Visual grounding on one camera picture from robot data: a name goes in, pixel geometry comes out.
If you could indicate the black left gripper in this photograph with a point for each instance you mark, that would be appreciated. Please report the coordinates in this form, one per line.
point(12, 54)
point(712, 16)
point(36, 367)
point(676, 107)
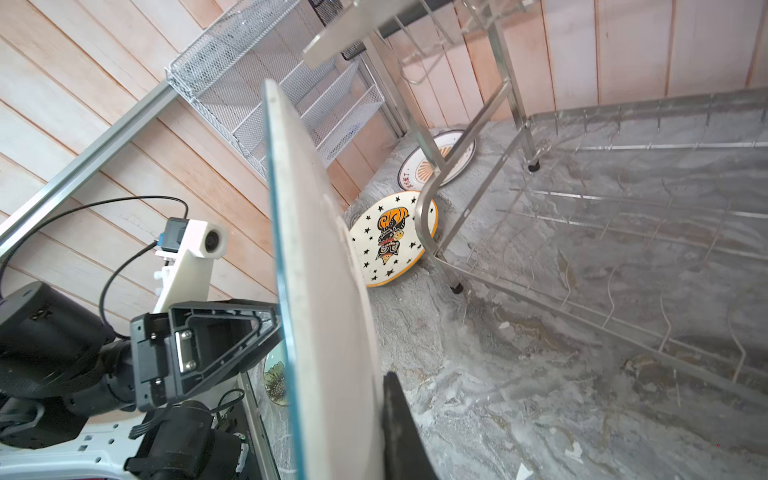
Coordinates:
point(194, 347)

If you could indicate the light green flower plate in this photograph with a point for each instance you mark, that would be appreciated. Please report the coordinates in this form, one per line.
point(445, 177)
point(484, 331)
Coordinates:
point(274, 380)

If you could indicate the cream plate stars cartoon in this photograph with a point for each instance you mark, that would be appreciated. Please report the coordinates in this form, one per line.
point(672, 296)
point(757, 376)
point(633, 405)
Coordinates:
point(385, 238)

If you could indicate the white wire mesh shelf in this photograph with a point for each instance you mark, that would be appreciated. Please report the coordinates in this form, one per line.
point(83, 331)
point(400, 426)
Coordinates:
point(220, 74)

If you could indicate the stainless steel dish rack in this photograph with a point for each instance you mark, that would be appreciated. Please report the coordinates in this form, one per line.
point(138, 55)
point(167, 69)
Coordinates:
point(631, 197)

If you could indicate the black mesh basket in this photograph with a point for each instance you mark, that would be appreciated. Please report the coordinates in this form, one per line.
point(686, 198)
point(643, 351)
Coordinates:
point(340, 34)

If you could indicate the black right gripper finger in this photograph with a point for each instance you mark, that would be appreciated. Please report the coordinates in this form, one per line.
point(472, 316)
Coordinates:
point(404, 454)

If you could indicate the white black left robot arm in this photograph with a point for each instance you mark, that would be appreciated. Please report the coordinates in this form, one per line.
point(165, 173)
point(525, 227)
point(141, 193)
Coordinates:
point(62, 365)

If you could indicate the white plate green lettered rim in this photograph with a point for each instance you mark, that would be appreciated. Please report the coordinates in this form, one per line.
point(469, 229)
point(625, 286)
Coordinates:
point(333, 371)

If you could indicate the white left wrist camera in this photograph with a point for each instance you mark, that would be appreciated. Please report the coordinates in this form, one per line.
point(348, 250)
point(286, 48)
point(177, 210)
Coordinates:
point(190, 247)

